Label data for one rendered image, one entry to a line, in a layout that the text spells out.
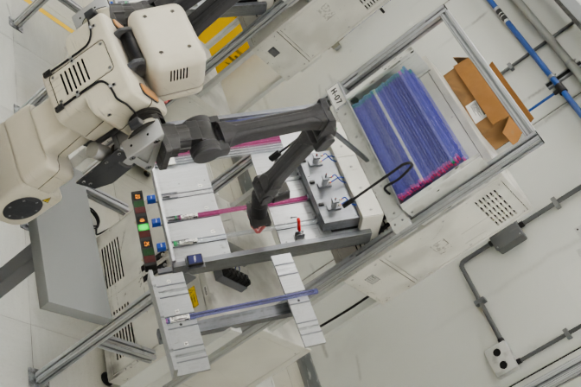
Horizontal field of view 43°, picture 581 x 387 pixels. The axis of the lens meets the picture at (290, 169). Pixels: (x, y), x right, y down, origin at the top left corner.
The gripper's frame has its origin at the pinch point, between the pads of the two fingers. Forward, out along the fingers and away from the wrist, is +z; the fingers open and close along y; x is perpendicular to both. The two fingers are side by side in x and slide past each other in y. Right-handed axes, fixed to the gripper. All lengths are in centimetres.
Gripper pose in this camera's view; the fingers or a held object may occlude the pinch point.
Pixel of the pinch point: (258, 230)
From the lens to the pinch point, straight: 257.8
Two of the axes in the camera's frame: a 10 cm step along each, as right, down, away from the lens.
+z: -0.8, 6.7, 7.4
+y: -2.7, -7.3, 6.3
